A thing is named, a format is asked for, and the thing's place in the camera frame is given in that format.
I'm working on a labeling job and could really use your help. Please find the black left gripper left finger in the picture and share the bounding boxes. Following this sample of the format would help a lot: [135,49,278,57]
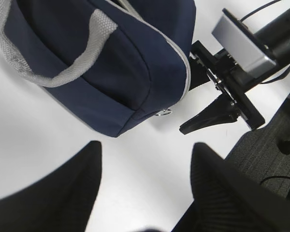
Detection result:
[0,141,102,232]

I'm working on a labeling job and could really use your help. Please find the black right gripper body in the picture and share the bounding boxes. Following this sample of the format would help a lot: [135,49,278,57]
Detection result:
[190,41,265,131]

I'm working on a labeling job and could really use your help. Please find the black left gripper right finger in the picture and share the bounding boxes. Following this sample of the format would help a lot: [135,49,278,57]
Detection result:
[176,143,290,232]

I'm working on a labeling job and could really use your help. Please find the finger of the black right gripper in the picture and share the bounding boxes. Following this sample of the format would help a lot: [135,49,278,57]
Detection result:
[188,56,210,90]
[179,95,238,134]

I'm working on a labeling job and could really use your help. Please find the navy blue lunch bag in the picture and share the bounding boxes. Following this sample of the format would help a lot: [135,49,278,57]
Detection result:
[0,0,196,137]

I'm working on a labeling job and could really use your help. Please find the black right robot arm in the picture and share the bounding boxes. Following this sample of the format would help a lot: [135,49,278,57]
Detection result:
[179,8,290,134]

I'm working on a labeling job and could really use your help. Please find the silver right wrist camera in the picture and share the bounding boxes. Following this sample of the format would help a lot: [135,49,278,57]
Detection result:
[212,8,277,78]

